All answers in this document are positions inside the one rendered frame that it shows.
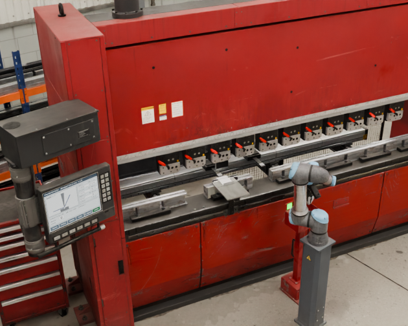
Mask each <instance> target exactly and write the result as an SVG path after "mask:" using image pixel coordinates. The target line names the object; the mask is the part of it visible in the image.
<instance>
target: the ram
mask: <svg viewBox="0 0 408 326"><path fill-rule="evenodd" d="M106 59H107V65H108V77H109V90H110V96H111V108H112V115H113V127H114V134H115V145H116V152H117V157H119V156H122V155H129V154H132V153H137V152H141V151H146V150H149V149H155V148H158V147H164V146H169V145H173V144H178V143H182V142H188V141H191V140H196V139H200V138H205V137H209V136H214V135H220V134H223V133H228V132H232V131H237V130H241V129H247V128H250V127H255V126H259V125H264V124H270V123H273V122H279V121H282V120H288V119H291V118H296V117H300V116H306V115H309V114H315V113H320V112H323V111H329V110H332V109H338V108H342V107H347V106H350V105H355V104H359V103H365V102H370V101H374V100H379V99H382V98H388V97H391V96H397V95H401V94H406V93H408V3H400V4H395V5H387V6H379V7H374V8H366V9H361V10H353V11H347V12H340V13H334V14H326V15H322V16H313V17H305V18H300V19H292V20H287V21H279V22H274V23H266V24H262V25H253V26H249V27H240V28H239V27H238V28H232V29H227V30H219V31H215V32H206V33H202V34H193V35H189V36H180V37H176V38H167V39H159V40H155V41H146V42H142V43H133V44H129V45H120V46H116V47H108V48H106ZM181 100H182V101H183V116H178V117H175V118H172V107H171V103H172V102H178V101H181ZM404 100H408V97H404V98H399V99H395V100H390V101H386V102H381V103H375V104H372V105H367V106H363V107H358V108H355V109H349V110H346V111H340V112H337V113H332V114H326V115H322V116H317V117H314V118H309V119H305V120H299V121H296V122H291V123H287V124H282V125H276V126H273V127H268V128H264V129H259V130H256V131H250V132H246V133H241V134H238V135H233V136H227V137H223V138H218V139H215V140H209V141H206V142H200V143H197V144H192V145H188V146H183V147H177V148H174V149H169V150H165V151H160V152H156V153H151V154H147V155H142V156H139V157H133V158H128V159H124V160H119V161H117V164H118V165H119V164H124V163H127V162H133V161H136V160H141V159H145V158H150V157H156V156H159V155H164V154H167V153H173V152H176V151H182V150H185V149H190V148H193V147H199V146H204V145H208V144H213V143H216V142H222V141H225V140H230V139H234V138H240V137H243V136H248V135H253V134H257V133H262V132H266V131H271V130H274V129H280V128H283V127H288V126H292V125H297V124H303V123H306V122H311V121H314V120H320V119H323V118H329V117H332V116H337V115H341V114H346V113H351V112H355V111H360V110H364V109H369V108H372V107H377V106H381V105H387V104H390V103H395V102H400V101H404ZM161 104H166V113H163V114H159V105H161ZM151 106H153V111H154V122H150V123H147V124H142V111H141V108H145V107H151ZM162 115H166V120H160V119H159V116H162Z"/></svg>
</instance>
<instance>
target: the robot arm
mask: <svg viewBox="0 0 408 326"><path fill-rule="evenodd" d="M289 179H291V181H292V183H293V184H294V206H293V207H292V208H290V210H289V222H290V223H291V224H294V225H298V226H304V227H308V228H310V232H309V234H308V236H307V242H308V243H310V244H311V245H313V246H326V245H327V244H328V242H329V237H328V233H327V229H328V214H327V213H326V212H325V211H324V210H321V209H314V210H312V211H309V210H308V207H307V206H306V202H307V204H308V205H310V204H311V203H312V201H313V200H314V198H315V199H318V198H320V197H321V194H320V193H319V191H318V189H317V188H316V186H315V184H323V185H327V186H335V183H336V176H333V175H330V174H329V172H328V171H327V170H325V169H324V168H322V167H320V166H319V164H318V163H317V162H314V161H312V162H309V164H305V163H301V162H294V163H292V165H291V169H290V171H289Z"/></svg>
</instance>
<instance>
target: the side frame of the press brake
mask: <svg viewBox="0 0 408 326"><path fill-rule="evenodd" d="M62 5H63V9H64V14H66V16H65V17H58V14H59V10H58V4H56V5H45V6H35V7H33V10H34V18H35V22H36V30H37V35H38V42H39V46H40V54H41V62H42V66H43V74H44V78H45V86H46V91H47V98H48V103H49V106H50V105H54V104H57V103H60V102H64V101H67V100H73V99H74V100H75V99H79V100H81V101H83V102H85V103H87V104H88V105H90V106H92V107H94V108H95V109H98V110H99V112H98V122H99V128H100V141H98V142H95V143H93V144H90V145H88V146H85V147H81V148H79V149H76V150H74V151H71V152H68V153H66V154H63V155H60V156H58V157H57V159H58V167H59V171H60V178H62V177H65V176H67V175H70V174H72V173H75V172H77V171H80V170H82V169H85V168H88V167H90V166H93V165H95V164H97V165H99V164H101V163H103V162H107V163H108V164H109V165H110V171H111V182H112V188H113V200H114V206H115V215H114V216H112V217H110V218H108V219H105V220H103V221H101V222H99V223H100V225H102V224H104V225H105V228H104V229H103V230H101V231H99V232H96V233H94V234H91V235H89V236H87V237H85V238H83V239H81V240H79V241H77V242H75V243H72V244H71V247H72V251H73V259H74V267H75V269H76V275H77V276H78V277H79V278H80V284H81V286H82V289H83V292H84V295H85V298H86V300H87V303H88V304H89V305H90V306H91V311H92V313H93V316H94V318H95V323H96V325H97V326H134V319H133V307H132V300H131V288H130V276H129V269H128V257H127V251H126V239H125V232H124V220H123V213H122V201H121V195H120V182H119V171H118V164H117V152H116V145H115V134H114V127H113V115H112V108H111V96H110V90H109V77H108V65H107V59H106V47H105V40H104V35H103V34H102V33H101V32H100V31H99V30H98V29H97V28H96V27H95V26H94V25H93V24H92V23H91V22H90V21H88V20H87V19H86V18H85V17H84V16H83V15H82V14H81V13H80V12H79V11H78V10H77V9H76V8H75V7H74V6H73V5H72V4H71V3H62Z"/></svg>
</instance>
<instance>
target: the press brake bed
mask: <svg viewBox="0 0 408 326"><path fill-rule="evenodd" d="M315 186H316V188H317V189H318V191H319V193H320V194H321V197H320V198H318V199H315V198H314V200H313V201H312V204H313V205H314V206H316V207H318V208H319V209H321V210H324V211H325V212H326V213H327V214H328V229H327V233H328V237H330V238H332V239H333V240H335V244H333V245H332V248H331V254H330V258H333V257H337V256H339V255H343V254H346V253H349V252H353V251H354V250H358V249H360V248H364V247H366V246H370V245H374V244H376V243H380V242H382V241H386V240H388V239H392V238H395V237H398V236H401V235H405V234H408V160H404V161H401V162H397V163H393V164H389V165H386V166H382V167H379V168H374V169H370V170H367V171H363V172H360V173H356V174H353V175H349V176H345V177H341V178H338V179H336V183H335V186H327V185H323V184H315ZM345 197H349V198H348V203H349V205H347V206H343V207H340V208H336V209H333V205H334V201H336V200H339V199H343V198H345ZM292 201H294V190H293V191H289V192H285V193H281V194H278V195H274V196H271V197H267V198H264V199H260V200H257V201H253V202H248V203H245V204H241V205H237V206H234V214H233V215H229V208H226V209H223V210H219V211H216V212H212V213H207V214H204V215H200V216H197V217H193V218H189V219H185V220H182V221H178V222H175V223H171V224H166V225H164V226H159V227H156V228H152V229H149V230H145V231H141V232H137V233H134V234H130V235H125V239H126V251H127V257H128V269H129V276H130V288H131V300H132V307H133V319H134V323H135V322H137V321H140V320H143V319H146V318H150V317H152V316H156V315H158V314H162V313H164V312H168V311H169V310H174V309H178V308H180V307H184V306H186V305H190V304H193V303H196V302H199V301H202V300H204V299H208V298H211V297H214V296H217V295H219V294H223V293H226V292H229V291H232V290H236V289H238V288H241V287H244V286H247V285H251V284H253V283H257V282H260V281H263V280H266V279H269V278H272V277H275V276H279V275H282V274H285V273H288V272H291V271H293V260H294V257H292V255H291V244H292V239H295V231H294V230H292V229H291V228H290V227H289V226H287V225H286V224H284V219H285V209H286V204H287V203H289V202H292Z"/></svg>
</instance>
